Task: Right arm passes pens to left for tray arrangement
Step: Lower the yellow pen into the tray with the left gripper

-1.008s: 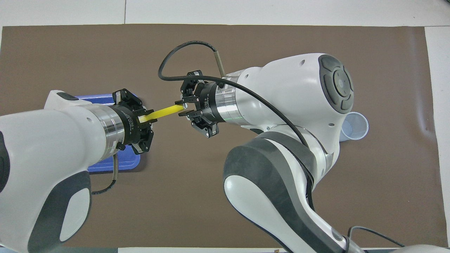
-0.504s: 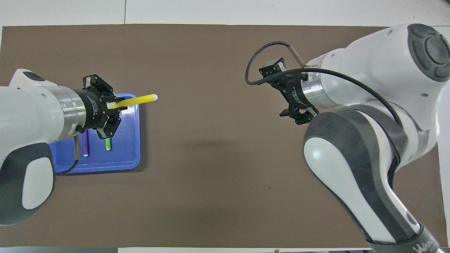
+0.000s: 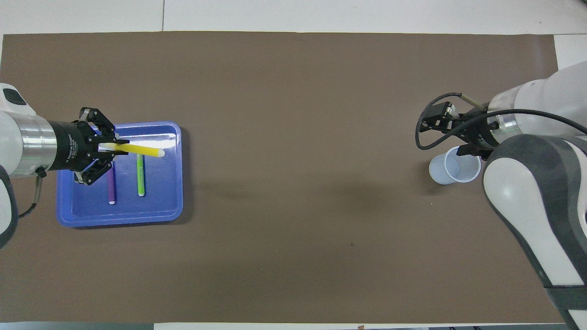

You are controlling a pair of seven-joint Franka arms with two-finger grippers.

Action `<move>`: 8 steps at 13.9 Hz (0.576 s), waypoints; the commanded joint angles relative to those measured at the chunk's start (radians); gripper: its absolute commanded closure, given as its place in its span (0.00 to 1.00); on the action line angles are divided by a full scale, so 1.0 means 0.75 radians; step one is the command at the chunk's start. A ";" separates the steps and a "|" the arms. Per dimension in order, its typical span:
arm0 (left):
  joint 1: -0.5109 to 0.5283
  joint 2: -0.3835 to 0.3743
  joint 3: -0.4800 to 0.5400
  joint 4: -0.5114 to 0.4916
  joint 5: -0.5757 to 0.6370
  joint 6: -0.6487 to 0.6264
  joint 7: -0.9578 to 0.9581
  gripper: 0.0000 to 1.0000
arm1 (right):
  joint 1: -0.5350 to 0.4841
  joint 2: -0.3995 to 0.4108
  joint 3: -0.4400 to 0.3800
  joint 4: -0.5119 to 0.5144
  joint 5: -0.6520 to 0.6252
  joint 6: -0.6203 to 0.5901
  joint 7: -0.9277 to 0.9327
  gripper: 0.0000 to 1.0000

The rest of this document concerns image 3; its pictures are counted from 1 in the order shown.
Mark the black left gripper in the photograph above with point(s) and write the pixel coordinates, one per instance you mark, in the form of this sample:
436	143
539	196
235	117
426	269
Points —
69	146

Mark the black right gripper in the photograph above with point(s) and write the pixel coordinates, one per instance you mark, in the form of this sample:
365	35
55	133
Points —
488	130

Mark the purple marker pen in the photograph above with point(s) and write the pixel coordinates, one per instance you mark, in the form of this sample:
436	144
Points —
111	188

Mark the yellow marker pen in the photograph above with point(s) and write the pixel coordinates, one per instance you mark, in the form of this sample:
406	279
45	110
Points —
142	150

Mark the green marker pen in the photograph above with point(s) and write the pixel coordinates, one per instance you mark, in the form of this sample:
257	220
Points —
141	178

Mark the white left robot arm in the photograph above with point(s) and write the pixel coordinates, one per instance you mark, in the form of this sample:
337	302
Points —
23	146

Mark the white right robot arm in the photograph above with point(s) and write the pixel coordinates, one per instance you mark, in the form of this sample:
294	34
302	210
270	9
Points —
532	183

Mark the blue plastic tray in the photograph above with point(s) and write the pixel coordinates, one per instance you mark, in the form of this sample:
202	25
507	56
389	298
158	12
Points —
160	201

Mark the translucent plastic cup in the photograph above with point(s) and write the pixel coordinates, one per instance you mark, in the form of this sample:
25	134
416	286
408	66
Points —
440	172

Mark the brown table mat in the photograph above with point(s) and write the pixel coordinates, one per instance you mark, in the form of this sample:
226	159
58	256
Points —
293	183

